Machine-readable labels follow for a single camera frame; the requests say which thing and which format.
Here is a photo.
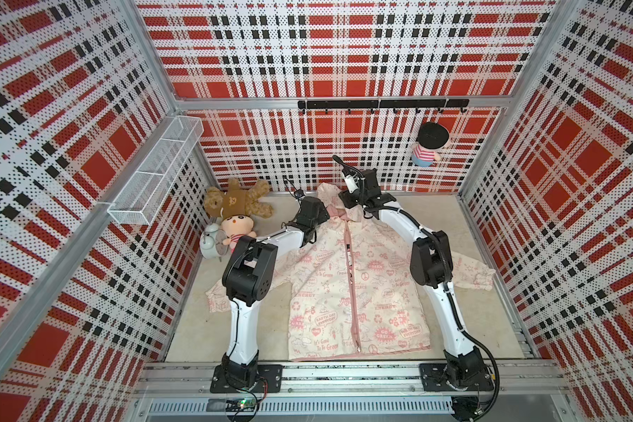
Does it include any cream pink printed jacket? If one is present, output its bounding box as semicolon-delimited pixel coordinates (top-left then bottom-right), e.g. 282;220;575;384
205;181;497;363

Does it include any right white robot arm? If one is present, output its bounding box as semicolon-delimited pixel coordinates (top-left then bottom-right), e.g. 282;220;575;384
339;164;497;392

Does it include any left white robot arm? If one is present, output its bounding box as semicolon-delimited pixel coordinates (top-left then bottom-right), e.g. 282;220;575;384
216;196;330;391

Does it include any pink plush doll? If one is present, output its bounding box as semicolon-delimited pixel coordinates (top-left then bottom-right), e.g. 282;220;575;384
221;215;257;251

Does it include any brown teddy bear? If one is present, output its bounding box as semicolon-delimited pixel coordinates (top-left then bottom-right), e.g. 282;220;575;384
204;178;274;219

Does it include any blue striped hanging doll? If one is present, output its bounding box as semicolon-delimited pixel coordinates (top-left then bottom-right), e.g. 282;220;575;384
411;122;449;168

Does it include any pale blue alarm clock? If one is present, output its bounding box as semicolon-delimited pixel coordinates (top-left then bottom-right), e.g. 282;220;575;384
200;223;229;261

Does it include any green circuit board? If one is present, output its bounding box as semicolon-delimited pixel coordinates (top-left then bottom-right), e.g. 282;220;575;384
224;397;258;414

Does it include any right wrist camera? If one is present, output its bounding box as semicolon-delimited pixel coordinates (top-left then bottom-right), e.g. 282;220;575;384
344;175;360;195

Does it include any black hook rail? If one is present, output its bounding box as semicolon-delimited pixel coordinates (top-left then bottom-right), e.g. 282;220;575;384
297;98;469;111

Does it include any white wire mesh basket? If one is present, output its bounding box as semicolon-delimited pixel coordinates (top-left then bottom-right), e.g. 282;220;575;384
108;115;203;226

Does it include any black corrugated cable conduit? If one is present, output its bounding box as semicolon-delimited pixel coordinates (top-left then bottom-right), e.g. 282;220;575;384
331;154;501;418

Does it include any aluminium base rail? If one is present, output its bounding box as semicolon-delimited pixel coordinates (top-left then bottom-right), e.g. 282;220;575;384
127;359;578;421

